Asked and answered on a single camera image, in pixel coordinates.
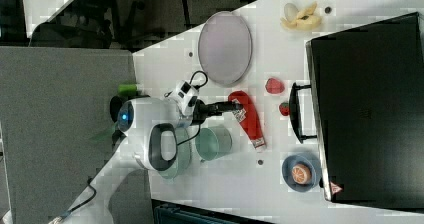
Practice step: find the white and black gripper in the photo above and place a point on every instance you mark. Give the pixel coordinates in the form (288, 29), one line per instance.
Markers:
(186, 98)

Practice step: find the red ketchup bottle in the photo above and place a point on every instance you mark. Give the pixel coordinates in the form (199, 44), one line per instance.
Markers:
(248, 118)

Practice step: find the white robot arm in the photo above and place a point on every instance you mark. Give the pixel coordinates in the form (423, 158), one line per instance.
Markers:
(149, 126)

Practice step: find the light red toy strawberry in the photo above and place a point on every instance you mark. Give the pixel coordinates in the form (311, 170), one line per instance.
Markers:
(274, 86)

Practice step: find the grey round plate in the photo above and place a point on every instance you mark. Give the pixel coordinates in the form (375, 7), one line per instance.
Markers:
(225, 48)

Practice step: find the dark red toy strawberry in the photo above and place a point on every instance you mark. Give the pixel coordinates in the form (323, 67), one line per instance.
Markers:
(284, 108)

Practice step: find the black round pan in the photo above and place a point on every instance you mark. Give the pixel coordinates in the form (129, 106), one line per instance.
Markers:
(115, 105)

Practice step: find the toy orange slice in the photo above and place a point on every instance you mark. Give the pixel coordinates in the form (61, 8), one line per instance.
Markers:
(301, 174)

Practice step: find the peeled toy banana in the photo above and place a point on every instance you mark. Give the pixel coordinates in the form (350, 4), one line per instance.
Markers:
(300, 20)

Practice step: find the green cup with handle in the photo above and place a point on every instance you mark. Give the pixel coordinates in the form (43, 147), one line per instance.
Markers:
(213, 143)

